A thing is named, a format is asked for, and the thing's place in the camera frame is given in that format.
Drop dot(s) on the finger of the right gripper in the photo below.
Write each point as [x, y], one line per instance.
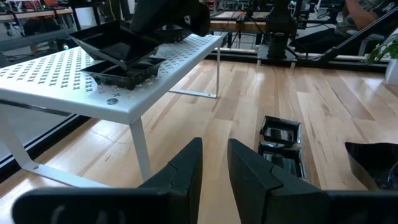
[152, 21]

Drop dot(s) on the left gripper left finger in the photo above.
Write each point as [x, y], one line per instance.
[174, 193]

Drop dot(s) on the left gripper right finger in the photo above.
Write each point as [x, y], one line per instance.
[264, 193]

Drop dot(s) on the black round wavy mini plate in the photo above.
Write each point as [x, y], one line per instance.
[171, 39]

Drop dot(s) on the black wavy square mini plate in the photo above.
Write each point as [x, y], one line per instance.
[373, 168]

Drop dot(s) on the wooden background workbench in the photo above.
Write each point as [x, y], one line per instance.
[236, 26]

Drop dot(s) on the white perforated metal shelf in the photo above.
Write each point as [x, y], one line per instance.
[62, 90]

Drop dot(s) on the wooden background desk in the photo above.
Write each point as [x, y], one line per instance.
[37, 14]

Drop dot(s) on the person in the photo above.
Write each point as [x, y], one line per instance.
[357, 15]

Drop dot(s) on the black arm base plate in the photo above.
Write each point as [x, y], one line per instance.
[264, 59]

